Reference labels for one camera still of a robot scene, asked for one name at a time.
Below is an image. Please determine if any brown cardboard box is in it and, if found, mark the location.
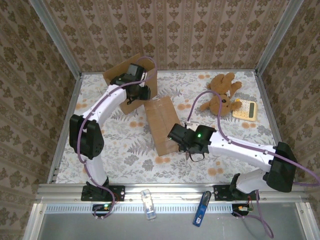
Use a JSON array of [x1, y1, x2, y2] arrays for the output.
[[102, 52, 159, 116], [144, 96, 183, 157]]

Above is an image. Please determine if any brown teddy bear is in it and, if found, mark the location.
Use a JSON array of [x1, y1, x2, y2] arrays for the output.
[[199, 72, 243, 116]]

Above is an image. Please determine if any floral tablecloth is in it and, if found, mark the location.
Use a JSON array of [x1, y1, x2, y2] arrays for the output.
[[53, 71, 288, 185]]

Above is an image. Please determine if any yellow calculator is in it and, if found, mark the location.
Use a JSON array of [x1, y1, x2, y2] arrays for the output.
[[231, 98, 258, 123]]

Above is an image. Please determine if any clear plastic case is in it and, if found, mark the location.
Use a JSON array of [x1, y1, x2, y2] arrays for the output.
[[140, 189, 157, 221]]

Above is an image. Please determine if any small black controller board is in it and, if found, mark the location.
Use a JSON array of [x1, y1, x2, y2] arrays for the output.
[[92, 203, 113, 213], [231, 203, 251, 217]]

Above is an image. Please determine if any grey metal panel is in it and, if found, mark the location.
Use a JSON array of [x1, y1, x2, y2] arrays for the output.
[[23, 201, 320, 240]]

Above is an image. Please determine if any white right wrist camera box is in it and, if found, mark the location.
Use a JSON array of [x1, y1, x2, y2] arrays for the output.
[[184, 120, 200, 131]]

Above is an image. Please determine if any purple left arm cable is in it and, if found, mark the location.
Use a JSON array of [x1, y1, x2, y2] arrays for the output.
[[77, 56, 158, 221]]

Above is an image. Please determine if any long aluminium mounting rail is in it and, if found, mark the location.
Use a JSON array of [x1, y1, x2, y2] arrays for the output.
[[34, 182, 311, 203]]

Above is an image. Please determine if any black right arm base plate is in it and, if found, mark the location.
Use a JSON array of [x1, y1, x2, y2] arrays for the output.
[[213, 184, 260, 202]]

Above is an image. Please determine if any white slotted cable duct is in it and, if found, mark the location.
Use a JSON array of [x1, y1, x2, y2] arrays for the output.
[[44, 202, 235, 213]]

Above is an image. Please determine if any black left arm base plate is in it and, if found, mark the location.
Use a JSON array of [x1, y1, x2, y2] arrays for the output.
[[80, 185, 126, 202]]

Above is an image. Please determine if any aluminium table side rail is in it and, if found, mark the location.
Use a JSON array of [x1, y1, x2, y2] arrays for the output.
[[46, 73, 85, 185], [253, 71, 296, 182]]

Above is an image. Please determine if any slanted aluminium frame post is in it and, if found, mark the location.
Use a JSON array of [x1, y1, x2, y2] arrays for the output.
[[254, 0, 305, 76], [28, 0, 83, 77]]

